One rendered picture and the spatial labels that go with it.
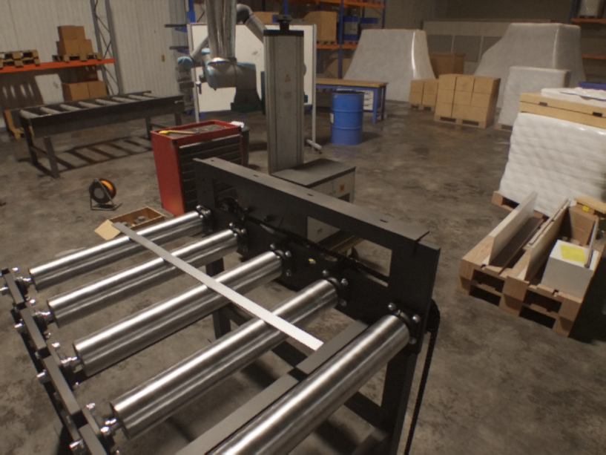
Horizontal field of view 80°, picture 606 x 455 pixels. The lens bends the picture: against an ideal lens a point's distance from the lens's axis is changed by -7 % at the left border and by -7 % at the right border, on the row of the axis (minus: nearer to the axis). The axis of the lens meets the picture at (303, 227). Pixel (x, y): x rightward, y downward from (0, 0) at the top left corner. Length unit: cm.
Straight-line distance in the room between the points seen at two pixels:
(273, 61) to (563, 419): 270
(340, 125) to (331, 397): 614
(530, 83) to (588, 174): 521
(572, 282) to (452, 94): 723
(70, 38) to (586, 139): 963
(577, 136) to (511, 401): 266
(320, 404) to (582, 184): 366
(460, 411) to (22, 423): 226
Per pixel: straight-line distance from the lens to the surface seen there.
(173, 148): 356
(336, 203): 140
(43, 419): 249
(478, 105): 946
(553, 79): 920
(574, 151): 429
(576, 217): 372
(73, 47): 1036
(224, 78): 275
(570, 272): 285
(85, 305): 156
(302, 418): 101
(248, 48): 609
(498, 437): 226
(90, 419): 110
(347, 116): 688
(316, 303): 134
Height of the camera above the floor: 170
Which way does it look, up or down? 26 degrees down
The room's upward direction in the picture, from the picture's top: straight up
